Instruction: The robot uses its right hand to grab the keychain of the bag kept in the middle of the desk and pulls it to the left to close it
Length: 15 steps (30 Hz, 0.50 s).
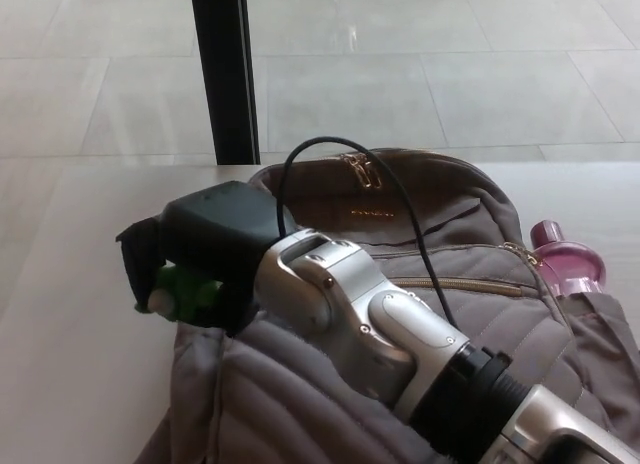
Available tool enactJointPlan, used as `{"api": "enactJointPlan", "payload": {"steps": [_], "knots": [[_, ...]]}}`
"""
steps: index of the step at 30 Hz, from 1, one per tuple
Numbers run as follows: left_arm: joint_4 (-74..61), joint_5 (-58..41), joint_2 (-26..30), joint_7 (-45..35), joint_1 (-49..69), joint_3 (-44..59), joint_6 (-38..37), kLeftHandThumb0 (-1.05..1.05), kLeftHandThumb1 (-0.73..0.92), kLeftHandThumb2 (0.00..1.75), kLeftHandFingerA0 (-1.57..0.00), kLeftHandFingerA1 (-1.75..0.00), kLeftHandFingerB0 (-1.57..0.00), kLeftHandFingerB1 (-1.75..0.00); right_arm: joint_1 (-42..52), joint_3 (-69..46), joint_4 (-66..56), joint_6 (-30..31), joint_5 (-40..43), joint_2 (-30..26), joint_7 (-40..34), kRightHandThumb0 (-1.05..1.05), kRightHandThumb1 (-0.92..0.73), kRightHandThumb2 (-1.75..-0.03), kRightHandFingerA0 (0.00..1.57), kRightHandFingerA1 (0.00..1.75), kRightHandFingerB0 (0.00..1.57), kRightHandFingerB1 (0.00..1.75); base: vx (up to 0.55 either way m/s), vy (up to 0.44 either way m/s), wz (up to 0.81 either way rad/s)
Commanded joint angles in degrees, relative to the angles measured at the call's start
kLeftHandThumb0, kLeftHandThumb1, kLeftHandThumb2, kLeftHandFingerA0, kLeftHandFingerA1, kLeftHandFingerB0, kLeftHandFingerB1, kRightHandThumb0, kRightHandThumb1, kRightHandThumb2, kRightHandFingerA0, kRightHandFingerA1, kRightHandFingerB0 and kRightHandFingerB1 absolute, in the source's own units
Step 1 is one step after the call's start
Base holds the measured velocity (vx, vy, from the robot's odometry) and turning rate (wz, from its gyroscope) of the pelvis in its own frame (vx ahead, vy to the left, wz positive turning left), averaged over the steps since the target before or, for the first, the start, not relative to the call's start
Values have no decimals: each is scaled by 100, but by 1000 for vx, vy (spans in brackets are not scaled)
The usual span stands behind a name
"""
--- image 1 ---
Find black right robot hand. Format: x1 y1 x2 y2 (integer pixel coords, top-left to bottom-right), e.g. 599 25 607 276
115 179 297 336

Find green plush keychain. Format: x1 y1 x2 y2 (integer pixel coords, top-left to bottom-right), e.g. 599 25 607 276
133 262 224 326

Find grey quilted backpack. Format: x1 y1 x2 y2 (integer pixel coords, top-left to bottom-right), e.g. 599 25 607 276
164 147 640 464

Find pink transparent water bottle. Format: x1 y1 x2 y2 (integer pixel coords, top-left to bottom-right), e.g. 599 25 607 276
529 219 608 299

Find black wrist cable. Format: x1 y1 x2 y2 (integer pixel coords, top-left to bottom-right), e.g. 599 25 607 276
273 135 455 326

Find black window frame post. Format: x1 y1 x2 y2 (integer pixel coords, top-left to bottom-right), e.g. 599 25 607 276
188 0 262 166

